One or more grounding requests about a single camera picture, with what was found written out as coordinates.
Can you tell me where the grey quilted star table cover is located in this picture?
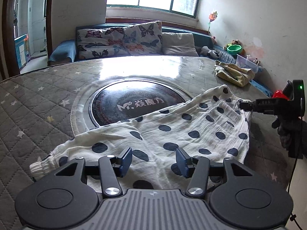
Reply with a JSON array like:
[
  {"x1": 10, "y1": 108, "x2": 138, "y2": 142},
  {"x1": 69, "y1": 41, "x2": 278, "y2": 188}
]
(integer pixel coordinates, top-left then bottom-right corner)
[{"x1": 0, "y1": 56, "x2": 296, "y2": 230}]

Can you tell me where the black gloved right hand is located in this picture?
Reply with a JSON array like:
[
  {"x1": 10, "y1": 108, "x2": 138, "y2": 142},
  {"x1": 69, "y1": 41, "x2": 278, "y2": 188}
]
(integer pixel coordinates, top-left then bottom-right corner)
[{"x1": 272, "y1": 116, "x2": 306, "y2": 159}]

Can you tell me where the grey plush toy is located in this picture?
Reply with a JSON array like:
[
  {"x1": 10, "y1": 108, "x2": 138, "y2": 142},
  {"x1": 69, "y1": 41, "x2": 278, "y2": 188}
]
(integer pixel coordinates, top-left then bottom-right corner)
[{"x1": 200, "y1": 46, "x2": 219, "y2": 60}]

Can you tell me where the green toy bowl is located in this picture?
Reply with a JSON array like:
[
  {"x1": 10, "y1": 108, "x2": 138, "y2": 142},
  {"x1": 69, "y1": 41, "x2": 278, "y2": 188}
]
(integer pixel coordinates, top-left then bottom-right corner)
[{"x1": 227, "y1": 44, "x2": 242, "y2": 56}]

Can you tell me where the black cable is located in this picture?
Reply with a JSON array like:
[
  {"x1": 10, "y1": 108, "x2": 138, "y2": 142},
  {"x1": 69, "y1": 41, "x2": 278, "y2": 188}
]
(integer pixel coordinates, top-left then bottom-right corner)
[{"x1": 286, "y1": 157, "x2": 304, "y2": 230}]

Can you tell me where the yellow folded cloth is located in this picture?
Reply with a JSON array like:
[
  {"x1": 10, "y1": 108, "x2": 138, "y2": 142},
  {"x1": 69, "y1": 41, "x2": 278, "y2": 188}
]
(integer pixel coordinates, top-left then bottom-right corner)
[{"x1": 214, "y1": 60, "x2": 255, "y2": 88}]

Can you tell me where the clear plastic box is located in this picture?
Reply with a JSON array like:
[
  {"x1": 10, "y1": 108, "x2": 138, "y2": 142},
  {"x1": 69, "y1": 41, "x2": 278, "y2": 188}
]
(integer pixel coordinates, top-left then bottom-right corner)
[{"x1": 236, "y1": 55, "x2": 259, "y2": 73}]

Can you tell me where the white navy polka dot garment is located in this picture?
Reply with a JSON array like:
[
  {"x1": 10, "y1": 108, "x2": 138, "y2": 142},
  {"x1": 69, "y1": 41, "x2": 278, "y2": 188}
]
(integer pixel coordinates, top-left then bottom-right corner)
[{"x1": 30, "y1": 85, "x2": 252, "y2": 190}]

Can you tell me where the blue sofa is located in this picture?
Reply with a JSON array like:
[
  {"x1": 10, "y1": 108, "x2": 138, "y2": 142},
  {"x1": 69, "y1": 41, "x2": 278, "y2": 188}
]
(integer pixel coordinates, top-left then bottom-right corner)
[{"x1": 48, "y1": 23, "x2": 273, "y2": 98}]

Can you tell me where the butterfly print cushion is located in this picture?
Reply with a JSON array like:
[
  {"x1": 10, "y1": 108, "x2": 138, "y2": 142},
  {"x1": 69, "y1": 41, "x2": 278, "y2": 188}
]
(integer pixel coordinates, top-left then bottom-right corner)
[
  {"x1": 123, "y1": 21, "x2": 162, "y2": 56},
  {"x1": 77, "y1": 27, "x2": 129, "y2": 60}
]

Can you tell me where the colourful pinwheel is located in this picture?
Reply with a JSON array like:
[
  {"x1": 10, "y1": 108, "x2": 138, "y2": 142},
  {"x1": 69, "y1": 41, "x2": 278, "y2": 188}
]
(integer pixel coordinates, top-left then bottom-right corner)
[{"x1": 208, "y1": 11, "x2": 218, "y2": 32}]

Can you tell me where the black round induction cooktop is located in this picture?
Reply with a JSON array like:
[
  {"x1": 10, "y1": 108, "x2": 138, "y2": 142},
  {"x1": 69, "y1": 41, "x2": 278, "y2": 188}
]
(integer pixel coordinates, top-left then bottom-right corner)
[{"x1": 88, "y1": 80, "x2": 191, "y2": 126}]

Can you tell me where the beige plain cushion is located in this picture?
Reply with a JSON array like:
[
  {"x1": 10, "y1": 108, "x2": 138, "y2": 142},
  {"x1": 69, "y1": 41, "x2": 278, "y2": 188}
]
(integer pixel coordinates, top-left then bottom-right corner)
[{"x1": 162, "y1": 32, "x2": 199, "y2": 57}]

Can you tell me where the red object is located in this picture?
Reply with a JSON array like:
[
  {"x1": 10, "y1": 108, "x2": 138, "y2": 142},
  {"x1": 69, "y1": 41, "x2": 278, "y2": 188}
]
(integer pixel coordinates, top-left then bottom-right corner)
[{"x1": 272, "y1": 90, "x2": 289, "y2": 100}]

